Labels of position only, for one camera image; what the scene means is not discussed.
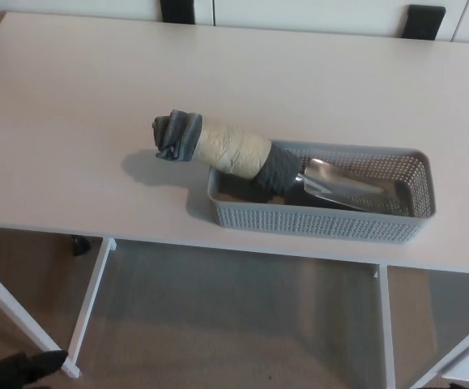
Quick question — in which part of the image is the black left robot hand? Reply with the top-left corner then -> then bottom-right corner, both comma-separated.
0,350 -> 70,389

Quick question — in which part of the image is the silver trowel with handle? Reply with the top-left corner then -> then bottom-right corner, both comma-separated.
151,109 -> 386,212

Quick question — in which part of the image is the grey perforated plastic basket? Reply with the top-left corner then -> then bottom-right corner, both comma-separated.
206,139 -> 437,246

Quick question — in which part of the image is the white cabinet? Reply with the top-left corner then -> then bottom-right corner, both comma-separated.
152,0 -> 469,44

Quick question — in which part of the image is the white metal-frame desk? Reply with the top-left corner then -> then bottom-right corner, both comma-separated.
0,11 -> 469,389

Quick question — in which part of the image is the black cabinet handle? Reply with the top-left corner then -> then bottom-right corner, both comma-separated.
160,0 -> 194,24
403,3 -> 447,41

